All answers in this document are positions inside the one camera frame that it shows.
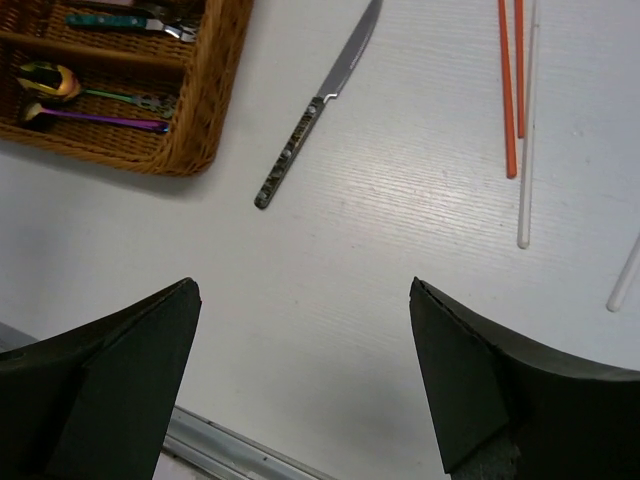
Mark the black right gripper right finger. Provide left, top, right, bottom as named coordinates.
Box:
left=410, top=279, right=639, bottom=479

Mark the orange chopstick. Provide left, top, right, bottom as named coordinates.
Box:
left=514, top=0, right=525, bottom=139
left=497, top=0, right=517, bottom=179

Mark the dark handle knife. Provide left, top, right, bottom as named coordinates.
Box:
left=254, top=0, right=383, bottom=210

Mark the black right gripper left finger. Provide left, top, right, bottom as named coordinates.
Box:
left=1, top=278, right=201, bottom=479

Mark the teal handle fork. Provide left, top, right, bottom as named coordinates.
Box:
left=65, top=14, right=199, bottom=43

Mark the white chopstick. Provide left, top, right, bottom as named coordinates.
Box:
left=606, top=236, right=640, bottom=312
left=517, top=1, right=541, bottom=250

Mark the iridescent ornate handle spoon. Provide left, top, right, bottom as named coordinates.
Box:
left=17, top=61, right=177, bottom=119

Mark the iridescent purple spoon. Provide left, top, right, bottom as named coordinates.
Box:
left=20, top=102, right=169, bottom=134

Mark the wicker cutlery tray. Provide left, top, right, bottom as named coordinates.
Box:
left=1, top=1, right=253, bottom=176

